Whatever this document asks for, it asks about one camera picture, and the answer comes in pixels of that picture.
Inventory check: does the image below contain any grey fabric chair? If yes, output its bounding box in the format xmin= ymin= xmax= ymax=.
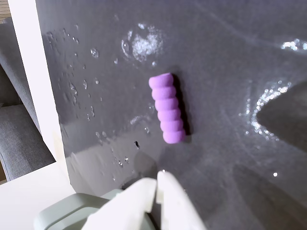
xmin=0 ymin=17 xmax=57 ymax=182

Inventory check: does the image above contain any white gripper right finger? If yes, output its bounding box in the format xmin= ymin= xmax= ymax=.
xmin=156 ymin=171 xmax=207 ymax=230

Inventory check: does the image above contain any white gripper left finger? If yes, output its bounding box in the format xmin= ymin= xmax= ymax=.
xmin=83 ymin=177 xmax=157 ymax=230

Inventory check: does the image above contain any grey-green steel-lined cup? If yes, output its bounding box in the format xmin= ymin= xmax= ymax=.
xmin=33 ymin=188 xmax=162 ymax=230

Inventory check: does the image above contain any purple ribbed pen grip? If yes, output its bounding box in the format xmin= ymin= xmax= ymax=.
xmin=148 ymin=72 xmax=187 ymax=145

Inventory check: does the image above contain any black glossy table mat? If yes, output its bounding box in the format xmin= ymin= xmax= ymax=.
xmin=35 ymin=0 xmax=307 ymax=230

